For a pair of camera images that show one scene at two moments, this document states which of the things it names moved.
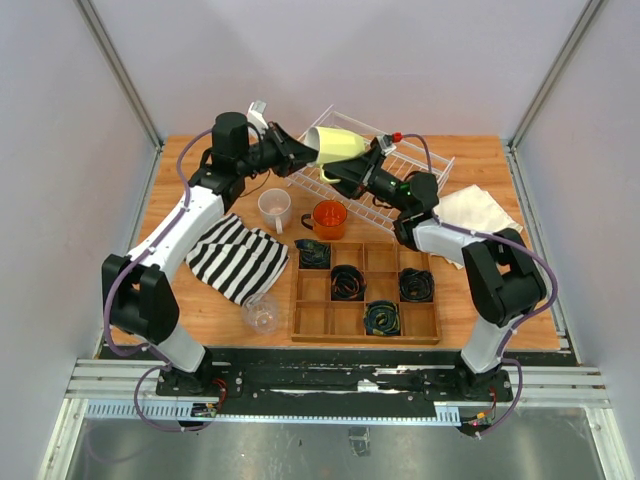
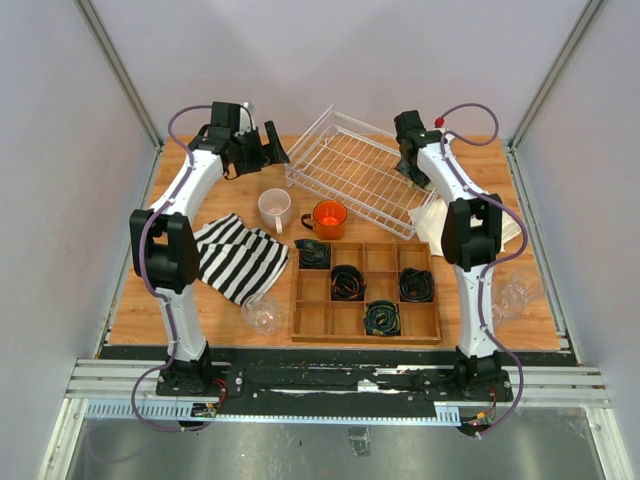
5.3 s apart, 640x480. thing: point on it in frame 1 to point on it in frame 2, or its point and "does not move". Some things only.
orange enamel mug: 327,220 does not move
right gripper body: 379,183 to 408,170
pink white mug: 275,207 does not move
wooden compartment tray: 315,318 does not move
